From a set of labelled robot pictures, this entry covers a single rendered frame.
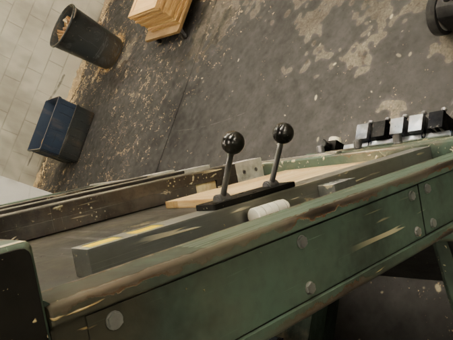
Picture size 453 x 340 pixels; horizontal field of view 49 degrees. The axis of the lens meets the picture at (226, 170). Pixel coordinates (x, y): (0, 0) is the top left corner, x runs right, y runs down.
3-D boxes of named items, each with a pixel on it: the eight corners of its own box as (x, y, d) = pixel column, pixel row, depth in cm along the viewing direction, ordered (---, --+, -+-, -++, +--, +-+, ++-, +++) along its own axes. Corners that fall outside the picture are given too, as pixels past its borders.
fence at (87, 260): (433, 161, 127) (430, 146, 127) (92, 279, 65) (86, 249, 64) (414, 163, 131) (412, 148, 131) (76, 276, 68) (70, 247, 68)
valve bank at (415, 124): (489, 123, 152) (453, 88, 138) (486, 166, 148) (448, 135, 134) (350, 143, 190) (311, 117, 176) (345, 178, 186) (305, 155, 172)
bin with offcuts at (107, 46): (131, 30, 556) (79, -2, 517) (115, 72, 547) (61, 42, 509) (111, 37, 596) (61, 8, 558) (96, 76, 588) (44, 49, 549)
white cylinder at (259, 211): (261, 226, 80) (293, 214, 86) (257, 208, 80) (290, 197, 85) (248, 226, 83) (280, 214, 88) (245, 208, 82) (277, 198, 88)
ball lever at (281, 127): (284, 193, 92) (300, 125, 86) (269, 197, 89) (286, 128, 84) (269, 184, 94) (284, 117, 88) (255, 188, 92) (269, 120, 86)
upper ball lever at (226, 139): (236, 208, 84) (251, 134, 78) (220, 213, 81) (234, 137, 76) (222, 197, 86) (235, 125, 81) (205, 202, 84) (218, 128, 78)
